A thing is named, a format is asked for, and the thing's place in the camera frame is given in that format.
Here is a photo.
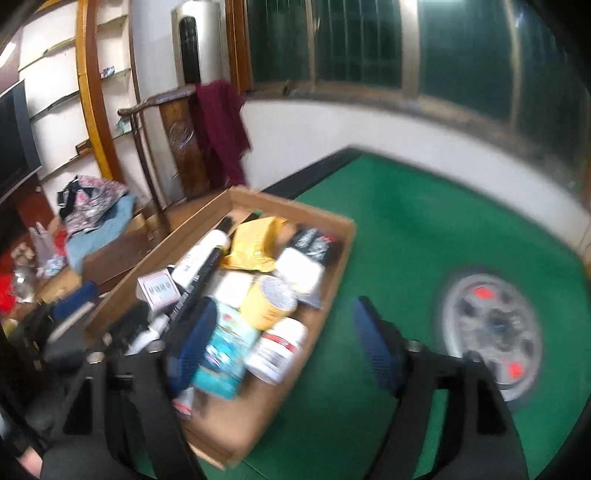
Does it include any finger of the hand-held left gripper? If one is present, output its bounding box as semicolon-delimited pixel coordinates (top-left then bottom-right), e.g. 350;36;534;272
110;301;151;357

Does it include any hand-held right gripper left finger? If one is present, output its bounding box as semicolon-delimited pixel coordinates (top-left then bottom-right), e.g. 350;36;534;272
39;296;219;480

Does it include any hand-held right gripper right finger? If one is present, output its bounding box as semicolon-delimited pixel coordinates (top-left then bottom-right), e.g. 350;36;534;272
355;296;528;480

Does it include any white bottle with green print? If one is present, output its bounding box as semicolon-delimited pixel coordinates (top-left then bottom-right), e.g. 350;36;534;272
129;316;168;357

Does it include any teal packet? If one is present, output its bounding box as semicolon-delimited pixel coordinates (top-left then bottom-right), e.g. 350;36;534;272
193;308;260;400

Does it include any small white and grey box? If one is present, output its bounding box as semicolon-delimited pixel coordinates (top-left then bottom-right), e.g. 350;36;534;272
135;269;180;309

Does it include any grey and red carton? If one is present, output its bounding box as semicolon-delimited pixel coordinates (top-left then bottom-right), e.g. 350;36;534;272
172;385;197;420

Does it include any black tube with grey end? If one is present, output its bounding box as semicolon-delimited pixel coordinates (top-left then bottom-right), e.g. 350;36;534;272
168;247;223;326

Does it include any white square box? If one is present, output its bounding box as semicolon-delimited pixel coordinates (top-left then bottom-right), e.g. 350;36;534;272
211;269;256;309

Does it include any yellow round tin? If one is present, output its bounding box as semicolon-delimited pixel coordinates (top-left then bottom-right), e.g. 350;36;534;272
239;275;299;332

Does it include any white bottle with red label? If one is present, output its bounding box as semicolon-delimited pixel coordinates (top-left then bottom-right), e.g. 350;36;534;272
244;318;309;387

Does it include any large white bottle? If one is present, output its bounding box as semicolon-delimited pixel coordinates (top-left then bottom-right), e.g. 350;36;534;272
171;230;232;292

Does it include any brown cardboard box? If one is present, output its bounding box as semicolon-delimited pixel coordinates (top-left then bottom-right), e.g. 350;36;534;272
84;186;357;468

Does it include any yellow packet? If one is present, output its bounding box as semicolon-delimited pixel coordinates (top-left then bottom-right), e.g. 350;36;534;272
221;216;291;274

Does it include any wooden stool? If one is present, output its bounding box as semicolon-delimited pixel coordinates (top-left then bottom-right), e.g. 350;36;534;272
81;225;155;289

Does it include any red cloth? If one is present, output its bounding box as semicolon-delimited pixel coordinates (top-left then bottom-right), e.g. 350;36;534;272
0;271;21;317

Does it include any round table centre disc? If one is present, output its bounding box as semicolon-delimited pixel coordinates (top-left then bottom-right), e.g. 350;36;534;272
433;265;546;403

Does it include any clear plastic bag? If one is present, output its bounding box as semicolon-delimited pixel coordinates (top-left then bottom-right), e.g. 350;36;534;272
28;222;63;278

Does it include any floral cloth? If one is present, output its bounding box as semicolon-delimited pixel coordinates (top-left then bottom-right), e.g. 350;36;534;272
56;174;131;234

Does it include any wooden chair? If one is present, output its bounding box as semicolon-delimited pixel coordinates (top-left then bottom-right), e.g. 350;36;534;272
117;84;245;241

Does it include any black television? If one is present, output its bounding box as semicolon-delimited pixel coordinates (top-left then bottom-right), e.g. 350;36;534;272
0;78;43;204

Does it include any maroon cloth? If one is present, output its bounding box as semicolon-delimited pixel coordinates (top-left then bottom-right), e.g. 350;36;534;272
191;78;253;186

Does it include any standing air conditioner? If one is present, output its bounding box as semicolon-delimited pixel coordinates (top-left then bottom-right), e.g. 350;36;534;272
170;0;232;88

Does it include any wooden arch frame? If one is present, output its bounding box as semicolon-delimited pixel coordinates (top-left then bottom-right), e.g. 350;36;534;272
75;0;149;185

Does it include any window with metal frame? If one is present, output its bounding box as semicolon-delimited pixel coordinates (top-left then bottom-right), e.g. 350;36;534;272
231;0;591;185

